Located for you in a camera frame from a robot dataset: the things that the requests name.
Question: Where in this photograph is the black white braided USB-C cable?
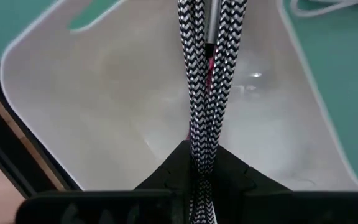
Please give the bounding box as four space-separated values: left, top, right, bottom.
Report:
177 0 248 224

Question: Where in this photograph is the white plastic bin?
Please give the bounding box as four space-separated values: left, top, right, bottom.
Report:
0 0 358 192

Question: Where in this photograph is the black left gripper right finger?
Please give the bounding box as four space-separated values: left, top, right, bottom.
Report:
210 144 358 224

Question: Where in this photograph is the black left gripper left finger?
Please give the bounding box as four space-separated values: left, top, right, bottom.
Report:
16 139 196 224

